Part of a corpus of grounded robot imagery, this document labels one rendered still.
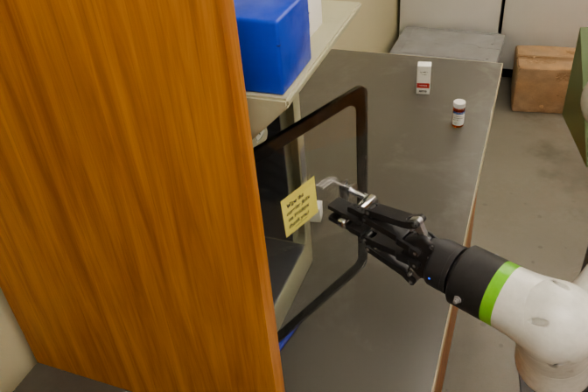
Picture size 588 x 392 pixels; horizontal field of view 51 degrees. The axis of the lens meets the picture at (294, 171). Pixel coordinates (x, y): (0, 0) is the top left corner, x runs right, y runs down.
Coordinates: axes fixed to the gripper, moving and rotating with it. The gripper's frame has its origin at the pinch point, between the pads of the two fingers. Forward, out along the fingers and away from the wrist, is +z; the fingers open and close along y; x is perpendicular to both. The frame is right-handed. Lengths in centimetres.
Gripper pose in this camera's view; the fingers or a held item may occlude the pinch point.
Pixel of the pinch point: (349, 216)
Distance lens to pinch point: 101.0
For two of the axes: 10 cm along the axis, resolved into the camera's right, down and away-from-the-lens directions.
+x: -6.8, 4.6, -5.6
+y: -0.7, -8.1, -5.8
